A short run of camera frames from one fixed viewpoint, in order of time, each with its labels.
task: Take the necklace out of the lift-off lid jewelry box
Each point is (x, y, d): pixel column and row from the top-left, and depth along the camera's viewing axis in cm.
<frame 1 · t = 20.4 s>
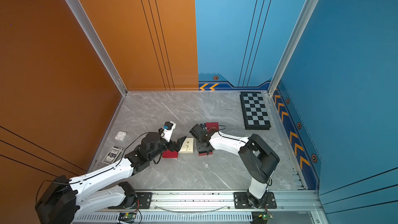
left hand: (179, 130, 81), fingers open
right hand: (202, 146, 91), fingers open
left closed red jewelry box: (167, 152, 72), point 19 cm above the table
cream lotus print box: (187, 146, 89), point 5 cm above the table
black white chessboard: (255, 115, 104), point 3 cm above the table
white earbuds case: (121, 136, 97), on the table

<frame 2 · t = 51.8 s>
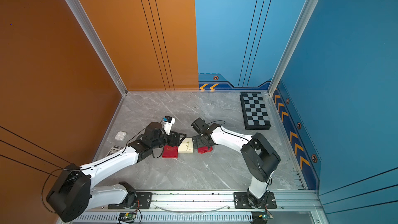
left hand: (182, 132, 84), fingers open
right hand: (202, 142, 90), fingers open
the named things where they were.

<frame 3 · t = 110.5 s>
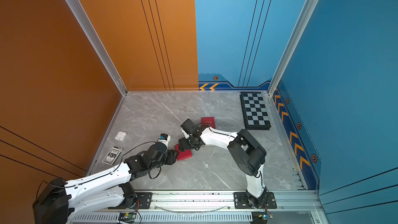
left hand: (177, 150, 83), fingers open
right hand: (183, 147, 88), fingers open
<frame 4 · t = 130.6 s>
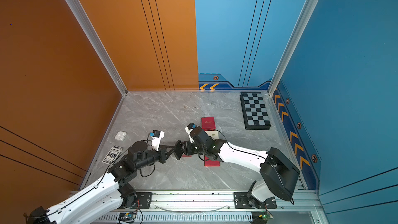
left hand: (176, 146, 76), fingers closed
right hand: (182, 147, 79), fingers open
